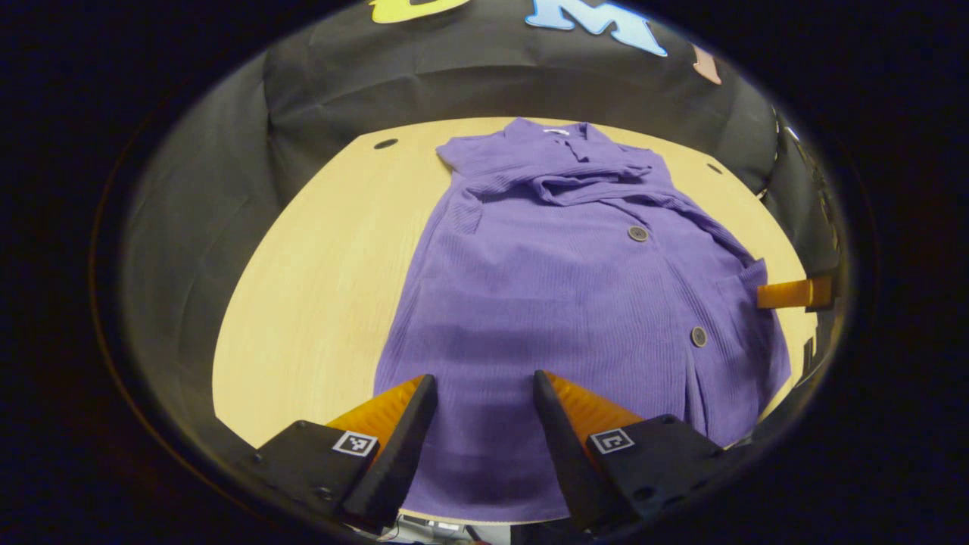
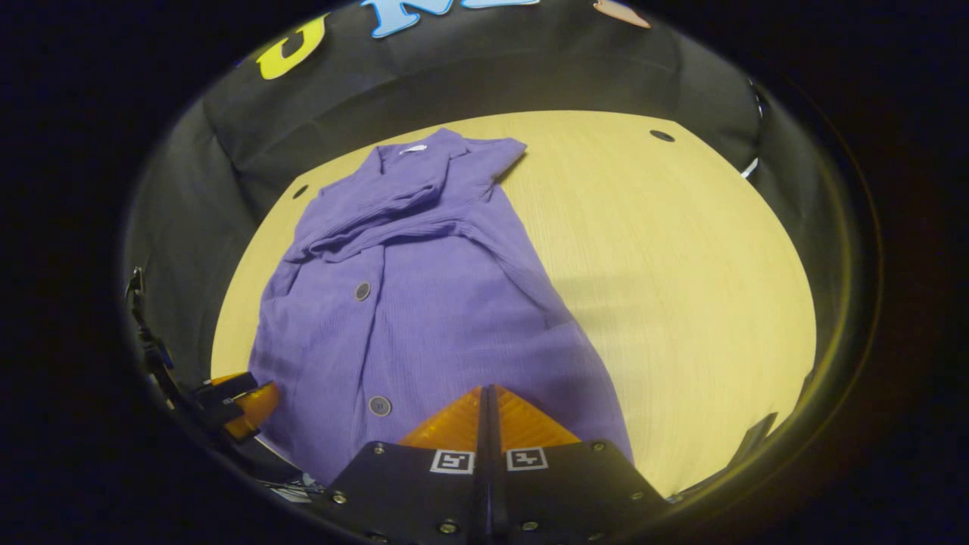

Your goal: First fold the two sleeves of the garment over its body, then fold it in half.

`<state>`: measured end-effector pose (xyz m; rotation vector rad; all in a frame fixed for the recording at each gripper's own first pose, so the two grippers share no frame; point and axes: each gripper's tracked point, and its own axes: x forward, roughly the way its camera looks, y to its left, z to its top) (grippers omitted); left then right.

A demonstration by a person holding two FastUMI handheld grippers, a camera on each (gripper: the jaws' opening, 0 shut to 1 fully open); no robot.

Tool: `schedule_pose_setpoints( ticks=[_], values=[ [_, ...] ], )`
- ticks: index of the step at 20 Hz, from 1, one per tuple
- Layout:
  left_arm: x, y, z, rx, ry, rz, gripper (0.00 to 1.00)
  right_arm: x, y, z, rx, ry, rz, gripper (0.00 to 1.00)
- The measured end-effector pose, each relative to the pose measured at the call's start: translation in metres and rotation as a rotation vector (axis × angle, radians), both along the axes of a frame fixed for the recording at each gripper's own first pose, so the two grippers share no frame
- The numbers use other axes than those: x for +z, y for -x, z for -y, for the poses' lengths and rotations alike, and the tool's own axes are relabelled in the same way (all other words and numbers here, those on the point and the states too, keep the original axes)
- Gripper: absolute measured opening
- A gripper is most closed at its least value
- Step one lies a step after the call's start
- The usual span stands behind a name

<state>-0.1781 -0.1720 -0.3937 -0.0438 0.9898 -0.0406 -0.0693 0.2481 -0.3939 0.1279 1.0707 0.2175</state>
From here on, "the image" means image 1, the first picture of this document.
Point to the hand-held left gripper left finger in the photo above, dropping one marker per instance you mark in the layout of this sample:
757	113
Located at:
397	454

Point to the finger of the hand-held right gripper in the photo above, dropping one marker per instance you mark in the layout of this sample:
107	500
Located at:
787	293

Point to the purple button shirt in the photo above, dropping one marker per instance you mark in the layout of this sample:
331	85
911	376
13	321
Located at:
560	303

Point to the black backdrop cloth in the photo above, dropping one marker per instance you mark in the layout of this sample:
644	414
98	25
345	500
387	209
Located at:
341	83

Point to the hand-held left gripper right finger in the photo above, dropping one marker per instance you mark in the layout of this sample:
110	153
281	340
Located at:
564	454

